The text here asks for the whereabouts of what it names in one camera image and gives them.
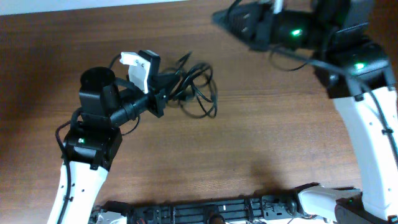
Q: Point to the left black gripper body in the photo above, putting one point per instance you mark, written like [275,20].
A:
[158,104]

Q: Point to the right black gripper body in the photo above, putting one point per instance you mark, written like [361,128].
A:
[261,28]

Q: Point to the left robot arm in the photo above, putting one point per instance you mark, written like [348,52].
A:
[94,137]

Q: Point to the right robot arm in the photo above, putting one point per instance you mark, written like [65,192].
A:
[358,78]

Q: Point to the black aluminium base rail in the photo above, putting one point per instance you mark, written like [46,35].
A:
[246,210]

